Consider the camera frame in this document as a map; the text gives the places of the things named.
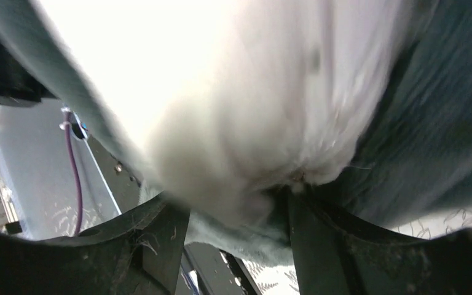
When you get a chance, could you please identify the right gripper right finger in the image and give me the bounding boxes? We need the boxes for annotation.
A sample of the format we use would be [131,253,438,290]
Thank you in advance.
[288,194,472,295]

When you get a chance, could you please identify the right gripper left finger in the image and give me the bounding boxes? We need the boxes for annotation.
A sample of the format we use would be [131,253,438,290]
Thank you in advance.
[0,197,189,294]

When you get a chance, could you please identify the grey plush pillowcase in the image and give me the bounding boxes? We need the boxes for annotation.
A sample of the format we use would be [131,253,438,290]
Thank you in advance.
[0,1,472,266]

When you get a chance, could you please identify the white pillow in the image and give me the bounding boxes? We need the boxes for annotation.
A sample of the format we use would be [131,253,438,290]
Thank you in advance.
[33,1,418,226]

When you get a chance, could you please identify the floral table cloth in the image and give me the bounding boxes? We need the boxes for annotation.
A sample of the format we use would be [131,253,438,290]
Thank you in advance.
[243,206,472,295]

